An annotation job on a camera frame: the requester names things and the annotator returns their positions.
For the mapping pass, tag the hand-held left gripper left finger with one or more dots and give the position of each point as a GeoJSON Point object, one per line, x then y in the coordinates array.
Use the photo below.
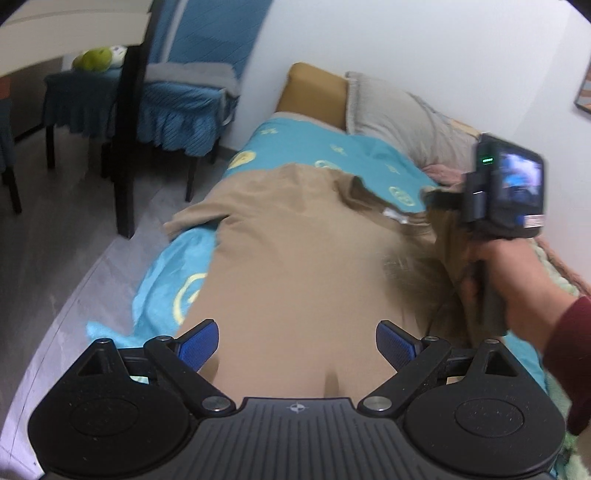
{"type": "Point", "coordinates": [203, 342]}

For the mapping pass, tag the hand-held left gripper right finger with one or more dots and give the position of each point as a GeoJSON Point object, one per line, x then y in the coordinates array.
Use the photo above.
{"type": "Point", "coordinates": [392, 344]}

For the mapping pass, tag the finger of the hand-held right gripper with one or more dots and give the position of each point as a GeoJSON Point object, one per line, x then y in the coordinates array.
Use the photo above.
{"type": "Point", "coordinates": [443, 198]}

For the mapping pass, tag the tan blanket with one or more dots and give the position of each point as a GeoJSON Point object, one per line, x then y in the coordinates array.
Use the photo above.
{"type": "Point", "coordinates": [300, 258]}

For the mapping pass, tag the person's right forearm maroon sleeve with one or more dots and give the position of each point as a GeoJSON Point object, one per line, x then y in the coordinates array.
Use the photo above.
{"type": "Point", "coordinates": [572, 355]}

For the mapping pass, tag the person's right hand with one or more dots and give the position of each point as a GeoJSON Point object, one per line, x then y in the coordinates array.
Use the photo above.
{"type": "Point", "coordinates": [521, 277]}

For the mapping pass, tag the pink fuzzy blanket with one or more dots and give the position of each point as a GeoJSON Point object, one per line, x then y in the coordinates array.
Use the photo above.
{"type": "Point", "coordinates": [445, 173]}

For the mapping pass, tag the grey pillow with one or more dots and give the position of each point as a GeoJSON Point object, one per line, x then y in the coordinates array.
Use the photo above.
{"type": "Point", "coordinates": [397, 115]}

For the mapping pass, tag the blue duvet with yellow print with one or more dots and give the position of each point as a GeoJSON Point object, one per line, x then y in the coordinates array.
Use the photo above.
{"type": "Point", "coordinates": [295, 143]}

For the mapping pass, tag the tan headboard cushion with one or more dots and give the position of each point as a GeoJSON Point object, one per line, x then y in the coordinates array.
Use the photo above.
{"type": "Point", "coordinates": [314, 92]}

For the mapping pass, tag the chair with blue cover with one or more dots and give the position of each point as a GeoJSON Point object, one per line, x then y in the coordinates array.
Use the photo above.
{"type": "Point", "coordinates": [78, 97]}
{"type": "Point", "coordinates": [184, 115]}

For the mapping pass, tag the grey seat cushion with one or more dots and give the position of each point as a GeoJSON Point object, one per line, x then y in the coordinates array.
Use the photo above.
{"type": "Point", "coordinates": [194, 76]}

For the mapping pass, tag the dark wooden chair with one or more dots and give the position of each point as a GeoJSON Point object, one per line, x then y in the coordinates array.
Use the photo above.
{"type": "Point", "coordinates": [7, 138]}

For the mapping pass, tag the green plush toy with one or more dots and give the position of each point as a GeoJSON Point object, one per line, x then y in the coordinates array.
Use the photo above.
{"type": "Point", "coordinates": [97, 59]}

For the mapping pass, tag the white table with black leg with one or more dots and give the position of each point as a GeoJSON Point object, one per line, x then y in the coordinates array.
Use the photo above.
{"type": "Point", "coordinates": [69, 27]}

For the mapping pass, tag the framed wall picture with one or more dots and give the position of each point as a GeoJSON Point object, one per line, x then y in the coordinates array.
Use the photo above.
{"type": "Point", "coordinates": [584, 87]}

